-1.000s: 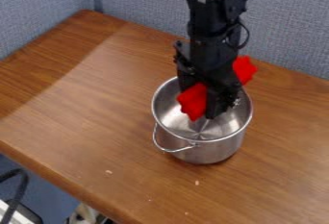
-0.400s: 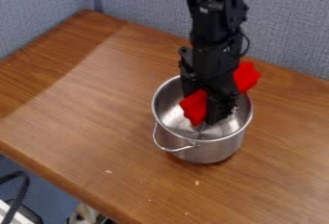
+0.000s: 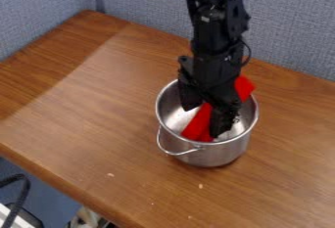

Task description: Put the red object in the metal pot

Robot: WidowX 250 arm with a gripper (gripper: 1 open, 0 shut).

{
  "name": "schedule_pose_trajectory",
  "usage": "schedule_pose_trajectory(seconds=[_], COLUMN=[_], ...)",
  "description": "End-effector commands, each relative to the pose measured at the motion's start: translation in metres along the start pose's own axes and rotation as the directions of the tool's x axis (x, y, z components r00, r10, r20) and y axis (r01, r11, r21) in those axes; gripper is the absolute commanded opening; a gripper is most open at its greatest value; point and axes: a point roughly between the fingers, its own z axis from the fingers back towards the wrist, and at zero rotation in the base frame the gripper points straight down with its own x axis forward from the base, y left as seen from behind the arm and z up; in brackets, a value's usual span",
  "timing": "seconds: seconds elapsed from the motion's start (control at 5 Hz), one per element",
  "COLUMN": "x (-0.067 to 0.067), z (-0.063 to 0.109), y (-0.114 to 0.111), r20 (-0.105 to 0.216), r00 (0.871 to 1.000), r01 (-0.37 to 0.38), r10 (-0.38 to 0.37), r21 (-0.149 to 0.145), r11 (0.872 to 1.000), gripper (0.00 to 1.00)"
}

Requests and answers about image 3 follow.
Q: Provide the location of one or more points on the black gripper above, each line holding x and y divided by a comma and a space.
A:
205, 78

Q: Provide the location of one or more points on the red rectangular block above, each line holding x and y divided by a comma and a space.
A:
196, 129

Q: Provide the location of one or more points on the stainless steel pot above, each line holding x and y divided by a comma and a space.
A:
204, 154

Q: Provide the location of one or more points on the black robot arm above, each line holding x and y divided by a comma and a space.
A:
219, 22

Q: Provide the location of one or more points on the white object under table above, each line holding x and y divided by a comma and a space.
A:
87, 219

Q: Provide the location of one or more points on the black and white floor object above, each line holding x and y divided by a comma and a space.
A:
24, 220

